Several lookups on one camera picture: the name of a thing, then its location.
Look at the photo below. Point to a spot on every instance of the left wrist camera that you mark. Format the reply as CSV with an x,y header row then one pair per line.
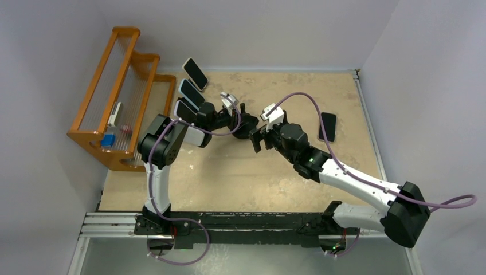
x,y
229,100

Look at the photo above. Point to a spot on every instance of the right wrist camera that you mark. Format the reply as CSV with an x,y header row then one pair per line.
x,y
272,115

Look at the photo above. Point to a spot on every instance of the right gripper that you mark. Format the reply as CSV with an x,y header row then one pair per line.
x,y
256,137

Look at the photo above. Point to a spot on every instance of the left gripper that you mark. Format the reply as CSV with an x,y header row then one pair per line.
x,y
232,119

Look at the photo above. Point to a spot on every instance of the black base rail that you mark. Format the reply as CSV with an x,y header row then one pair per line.
x,y
188,228

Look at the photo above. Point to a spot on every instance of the white smartphone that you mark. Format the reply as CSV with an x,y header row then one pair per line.
x,y
184,111
196,75

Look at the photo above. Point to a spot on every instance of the white item in rack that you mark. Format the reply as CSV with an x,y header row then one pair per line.
x,y
114,117

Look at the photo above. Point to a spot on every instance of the aluminium frame rail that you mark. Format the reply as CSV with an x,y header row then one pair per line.
x,y
107,244

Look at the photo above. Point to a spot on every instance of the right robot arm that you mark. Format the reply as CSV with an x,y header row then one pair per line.
x,y
396,210

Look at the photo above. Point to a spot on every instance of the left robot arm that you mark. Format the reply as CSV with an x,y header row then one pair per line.
x,y
161,143

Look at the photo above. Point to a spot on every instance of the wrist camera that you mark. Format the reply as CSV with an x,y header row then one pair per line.
x,y
272,115
229,100

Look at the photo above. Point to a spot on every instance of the blue block in rack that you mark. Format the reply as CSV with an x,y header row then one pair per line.
x,y
108,140

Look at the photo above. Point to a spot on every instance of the black round base stand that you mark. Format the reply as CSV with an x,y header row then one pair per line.
x,y
248,123

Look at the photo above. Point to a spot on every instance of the orange wooden rack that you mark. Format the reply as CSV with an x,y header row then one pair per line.
x,y
127,76

